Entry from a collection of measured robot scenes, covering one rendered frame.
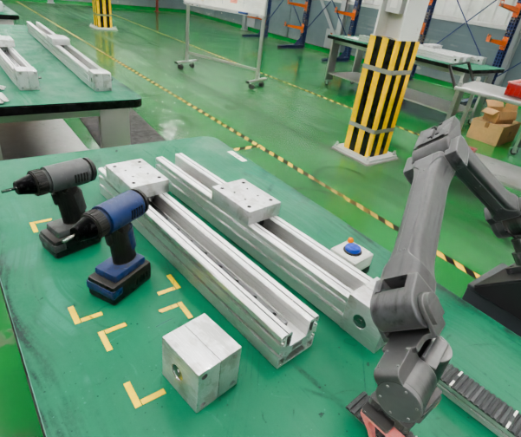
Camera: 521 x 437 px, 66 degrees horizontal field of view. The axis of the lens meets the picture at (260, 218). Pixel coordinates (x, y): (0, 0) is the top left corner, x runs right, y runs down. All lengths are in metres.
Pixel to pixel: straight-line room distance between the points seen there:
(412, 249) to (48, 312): 0.70
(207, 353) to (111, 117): 1.88
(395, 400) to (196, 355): 0.31
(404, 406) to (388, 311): 0.11
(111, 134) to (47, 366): 1.76
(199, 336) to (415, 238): 0.38
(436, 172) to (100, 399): 0.69
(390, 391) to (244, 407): 0.29
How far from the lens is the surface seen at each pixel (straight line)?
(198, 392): 0.70
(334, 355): 0.86
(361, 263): 1.03
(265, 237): 0.99
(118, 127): 2.44
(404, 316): 0.57
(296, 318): 0.81
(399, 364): 0.55
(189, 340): 0.71
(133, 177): 1.15
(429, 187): 0.75
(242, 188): 1.11
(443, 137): 0.88
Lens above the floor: 1.40
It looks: 30 degrees down
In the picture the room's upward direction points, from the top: 8 degrees clockwise
